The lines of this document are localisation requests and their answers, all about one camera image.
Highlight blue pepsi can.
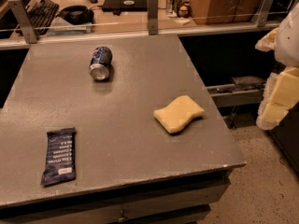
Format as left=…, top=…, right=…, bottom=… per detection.
left=90, top=47, right=112, bottom=81

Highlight grey table drawer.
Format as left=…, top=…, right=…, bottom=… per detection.
left=0, top=172, right=230, bottom=224

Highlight dark blue snack bar wrapper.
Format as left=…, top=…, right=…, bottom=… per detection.
left=41, top=128, right=76, bottom=187

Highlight brown cardboard box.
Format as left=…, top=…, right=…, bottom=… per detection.
left=190, top=0, right=261, bottom=25

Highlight yellow sponge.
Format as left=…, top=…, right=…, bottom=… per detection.
left=153, top=95, right=205, bottom=133

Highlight grey metal shelf bracket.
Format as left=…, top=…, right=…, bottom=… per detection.
left=207, top=76, right=265, bottom=107

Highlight middle metal rail bracket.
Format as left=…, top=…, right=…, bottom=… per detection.
left=147, top=0, right=158, bottom=35

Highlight metal rail bracket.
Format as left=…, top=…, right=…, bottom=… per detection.
left=254, top=0, right=274, bottom=27
left=8, top=0, right=38, bottom=44
left=147, top=0, right=158, bottom=35

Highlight right metal rail bracket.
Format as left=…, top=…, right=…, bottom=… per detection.
left=254, top=0, right=274, bottom=27

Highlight black headphones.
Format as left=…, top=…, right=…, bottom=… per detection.
left=58, top=6, right=94, bottom=25

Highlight small round brown object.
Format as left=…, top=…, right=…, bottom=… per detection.
left=178, top=6, right=190, bottom=18

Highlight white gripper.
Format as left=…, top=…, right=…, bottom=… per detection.
left=255, top=3, right=299, bottom=130

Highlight cans on back desk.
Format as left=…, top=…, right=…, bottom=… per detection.
left=166, top=0, right=182, bottom=17

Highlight black keyboard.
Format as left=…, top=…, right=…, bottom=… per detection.
left=27, top=0, right=59, bottom=35

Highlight left metal rail bracket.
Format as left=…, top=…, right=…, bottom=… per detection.
left=8, top=0, right=38, bottom=44

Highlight black laptop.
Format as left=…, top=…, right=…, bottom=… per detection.
left=102, top=0, right=147, bottom=12

